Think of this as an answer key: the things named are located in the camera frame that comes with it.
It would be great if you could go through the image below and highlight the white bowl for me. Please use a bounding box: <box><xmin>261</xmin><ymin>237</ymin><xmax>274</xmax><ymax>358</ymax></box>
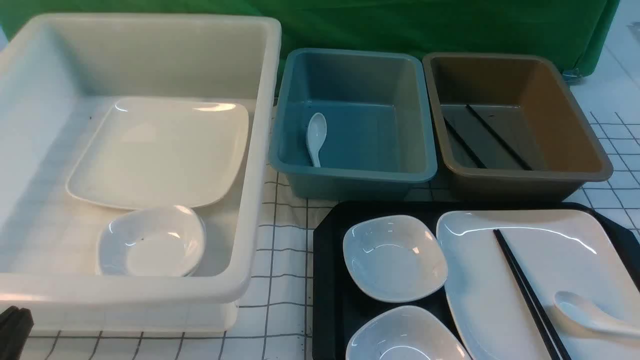
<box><xmin>94</xmin><ymin>205</ymin><xmax>207</xmax><ymax>277</ymax></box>
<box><xmin>345</xmin><ymin>305</ymin><xmax>471</xmax><ymax>360</ymax></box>
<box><xmin>342</xmin><ymin>214</ymin><xmax>449</xmax><ymax>303</ymax></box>

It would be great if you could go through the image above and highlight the large white rice plate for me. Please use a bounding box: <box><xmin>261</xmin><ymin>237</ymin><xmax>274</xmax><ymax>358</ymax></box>
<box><xmin>436</xmin><ymin>209</ymin><xmax>640</xmax><ymax>360</ymax></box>

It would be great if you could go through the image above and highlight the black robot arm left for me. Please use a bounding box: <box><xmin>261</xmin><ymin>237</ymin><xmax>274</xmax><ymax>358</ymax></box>
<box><xmin>0</xmin><ymin>306</ymin><xmax>34</xmax><ymax>360</ymax></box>

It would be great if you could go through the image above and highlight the white square plate in bin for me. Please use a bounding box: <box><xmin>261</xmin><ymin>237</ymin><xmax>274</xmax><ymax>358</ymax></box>
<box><xmin>66</xmin><ymin>96</ymin><xmax>250</xmax><ymax>210</ymax></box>

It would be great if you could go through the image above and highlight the blue plastic bin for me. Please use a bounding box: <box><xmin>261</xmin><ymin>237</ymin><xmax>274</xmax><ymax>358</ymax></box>
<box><xmin>269</xmin><ymin>48</ymin><xmax>438</xmax><ymax>201</ymax></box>

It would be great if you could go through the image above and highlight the white checked tablecloth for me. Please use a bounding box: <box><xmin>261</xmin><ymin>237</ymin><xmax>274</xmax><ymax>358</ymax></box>
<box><xmin>22</xmin><ymin>114</ymin><xmax>639</xmax><ymax>360</ymax></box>

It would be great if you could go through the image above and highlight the white bowl in bin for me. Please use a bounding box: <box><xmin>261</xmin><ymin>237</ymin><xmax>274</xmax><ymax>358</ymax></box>
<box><xmin>94</xmin><ymin>205</ymin><xmax>207</xmax><ymax>277</ymax></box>

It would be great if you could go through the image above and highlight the large white plastic bin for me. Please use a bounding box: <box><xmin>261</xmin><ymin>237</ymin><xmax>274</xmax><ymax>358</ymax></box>
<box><xmin>0</xmin><ymin>13</ymin><xmax>283</xmax><ymax>335</ymax></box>

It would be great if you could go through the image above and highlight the brown plastic bin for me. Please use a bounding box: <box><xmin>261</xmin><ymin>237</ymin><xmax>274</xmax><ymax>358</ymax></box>
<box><xmin>422</xmin><ymin>52</ymin><xmax>613</xmax><ymax>203</ymax></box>

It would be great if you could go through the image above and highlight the black chopstick in brown bin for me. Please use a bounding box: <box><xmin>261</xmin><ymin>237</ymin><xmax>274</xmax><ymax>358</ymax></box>
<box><xmin>465</xmin><ymin>104</ymin><xmax>533</xmax><ymax>171</ymax></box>

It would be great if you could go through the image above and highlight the metal clip on backdrop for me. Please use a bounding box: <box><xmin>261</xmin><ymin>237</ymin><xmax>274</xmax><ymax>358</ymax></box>
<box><xmin>561</xmin><ymin>68</ymin><xmax>583</xmax><ymax>84</ymax></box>

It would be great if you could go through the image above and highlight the green cloth backdrop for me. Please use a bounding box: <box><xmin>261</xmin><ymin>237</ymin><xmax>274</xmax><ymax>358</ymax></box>
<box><xmin>1</xmin><ymin>0</ymin><xmax>618</xmax><ymax>97</ymax></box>

